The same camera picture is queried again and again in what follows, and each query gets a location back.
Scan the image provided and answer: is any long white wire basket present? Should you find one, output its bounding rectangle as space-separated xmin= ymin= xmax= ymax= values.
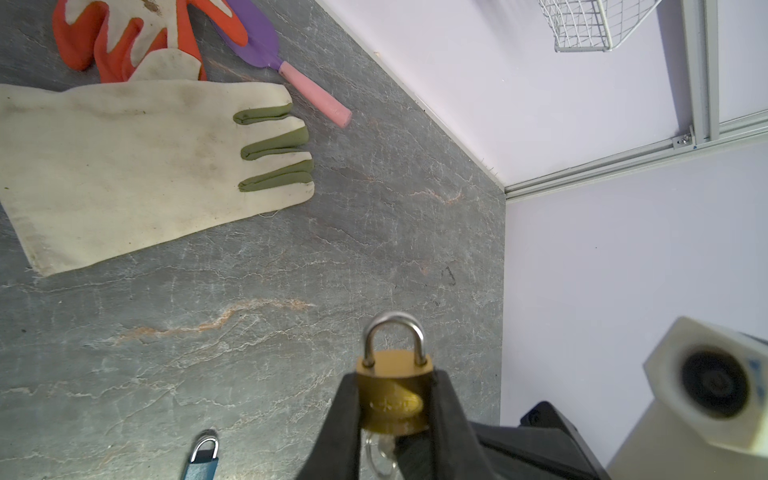
xmin=538 ymin=0 xmax=662 ymax=53

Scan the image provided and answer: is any red white work glove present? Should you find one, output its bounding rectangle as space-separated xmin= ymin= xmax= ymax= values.
xmin=52 ymin=0 xmax=248 ymax=83

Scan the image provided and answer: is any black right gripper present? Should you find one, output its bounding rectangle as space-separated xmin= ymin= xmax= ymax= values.
xmin=471 ymin=401 xmax=609 ymax=479

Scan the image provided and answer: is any cream green work glove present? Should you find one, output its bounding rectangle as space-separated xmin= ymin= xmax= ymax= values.
xmin=1 ymin=52 xmax=315 ymax=276

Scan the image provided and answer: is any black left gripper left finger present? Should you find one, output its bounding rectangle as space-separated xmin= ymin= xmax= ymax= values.
xmin=296 ymin=373 xmax=361 ymax=480

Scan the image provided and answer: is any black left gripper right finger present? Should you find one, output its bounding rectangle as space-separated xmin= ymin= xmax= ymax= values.
xmin=429 ymin=369 xmax=495 ymax=480

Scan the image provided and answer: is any brass padlock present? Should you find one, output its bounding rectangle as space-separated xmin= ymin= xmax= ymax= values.
xmin=356 ymin=311 xmax=434 ymax=437

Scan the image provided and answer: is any small blue padlock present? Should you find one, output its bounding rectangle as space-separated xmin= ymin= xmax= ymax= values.
xmin=181 ymin=430 xmax=220 ymax=480

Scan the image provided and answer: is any purple trowel pink handle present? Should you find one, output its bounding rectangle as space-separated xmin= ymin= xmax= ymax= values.
xmin=216 ymin=0 xmax=352 ymax=128

